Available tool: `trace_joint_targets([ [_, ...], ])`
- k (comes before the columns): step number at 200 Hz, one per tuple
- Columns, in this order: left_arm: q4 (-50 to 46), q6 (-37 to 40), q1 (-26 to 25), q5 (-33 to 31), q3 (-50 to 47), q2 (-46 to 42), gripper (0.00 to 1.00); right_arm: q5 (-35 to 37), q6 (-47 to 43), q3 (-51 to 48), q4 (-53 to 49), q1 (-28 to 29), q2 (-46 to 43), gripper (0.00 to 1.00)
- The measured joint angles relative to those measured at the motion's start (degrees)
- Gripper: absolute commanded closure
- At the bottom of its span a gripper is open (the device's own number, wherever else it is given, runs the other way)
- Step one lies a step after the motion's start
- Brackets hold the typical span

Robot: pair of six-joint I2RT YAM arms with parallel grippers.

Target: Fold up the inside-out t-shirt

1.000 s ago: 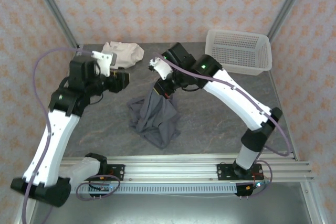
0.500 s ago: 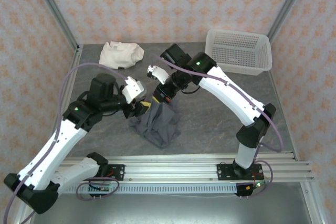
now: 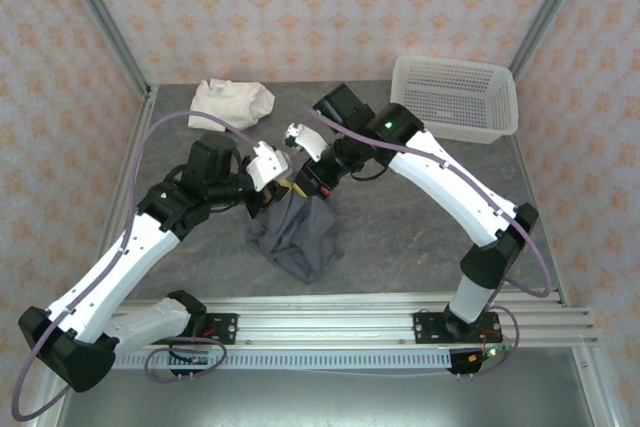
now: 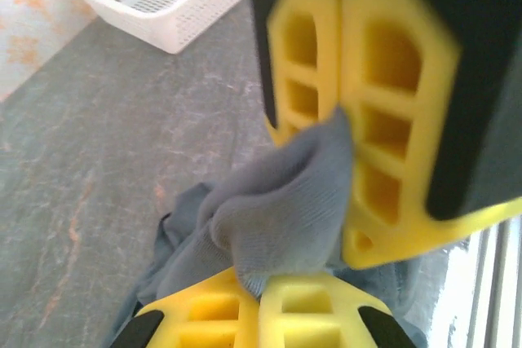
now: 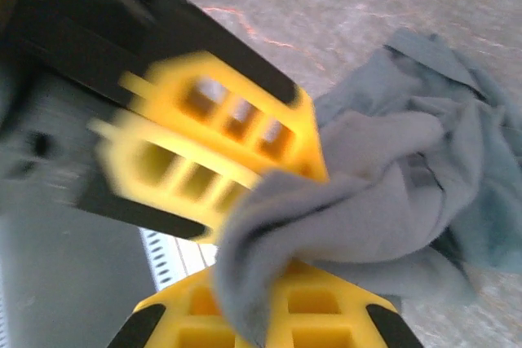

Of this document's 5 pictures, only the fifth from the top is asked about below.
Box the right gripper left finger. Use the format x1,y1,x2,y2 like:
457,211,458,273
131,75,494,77
108,272,246,348

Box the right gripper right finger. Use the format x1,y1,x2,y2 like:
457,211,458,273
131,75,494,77
281,260,425,348

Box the grey t-shirt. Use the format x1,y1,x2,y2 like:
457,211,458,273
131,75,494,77
211,28,522,348

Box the grey metal panel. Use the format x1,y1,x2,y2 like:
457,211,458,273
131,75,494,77
0,200,158,348

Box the white slotted cable duct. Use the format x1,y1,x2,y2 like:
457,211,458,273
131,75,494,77
140,228,219,289

